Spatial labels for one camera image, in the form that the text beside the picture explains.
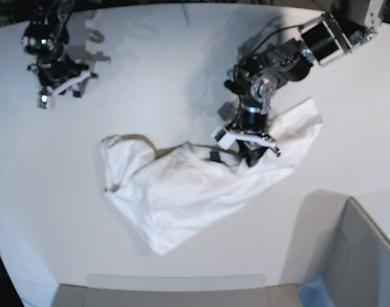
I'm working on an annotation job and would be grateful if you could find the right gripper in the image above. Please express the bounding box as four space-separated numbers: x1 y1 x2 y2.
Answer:
27 58 98 98

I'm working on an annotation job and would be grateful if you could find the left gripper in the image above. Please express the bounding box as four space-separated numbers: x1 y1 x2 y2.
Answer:
223 107 282 167

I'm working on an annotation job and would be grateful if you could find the white printed t-shirt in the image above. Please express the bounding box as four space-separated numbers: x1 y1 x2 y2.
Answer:
101 98 322 255

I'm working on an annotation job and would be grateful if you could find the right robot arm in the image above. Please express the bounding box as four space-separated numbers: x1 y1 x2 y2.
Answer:
21 1 97 104

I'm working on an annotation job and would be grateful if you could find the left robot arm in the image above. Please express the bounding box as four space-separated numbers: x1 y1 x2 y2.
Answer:
215 1 385 167

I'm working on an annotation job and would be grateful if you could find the grey cardboard bin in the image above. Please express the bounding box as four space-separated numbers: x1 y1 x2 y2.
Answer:
297 198 390 306

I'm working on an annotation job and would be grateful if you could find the grey tape strip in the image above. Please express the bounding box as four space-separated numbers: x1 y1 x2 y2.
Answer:
86 274 266 292

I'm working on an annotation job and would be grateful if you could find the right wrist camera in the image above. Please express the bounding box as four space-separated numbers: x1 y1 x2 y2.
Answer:
38 93 56 110

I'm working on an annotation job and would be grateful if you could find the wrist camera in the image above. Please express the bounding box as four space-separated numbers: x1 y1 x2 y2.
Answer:
211 126 236 150
38 93 56 110

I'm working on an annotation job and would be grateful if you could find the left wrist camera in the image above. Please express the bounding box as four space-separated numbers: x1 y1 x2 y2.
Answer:
211 126 236 150

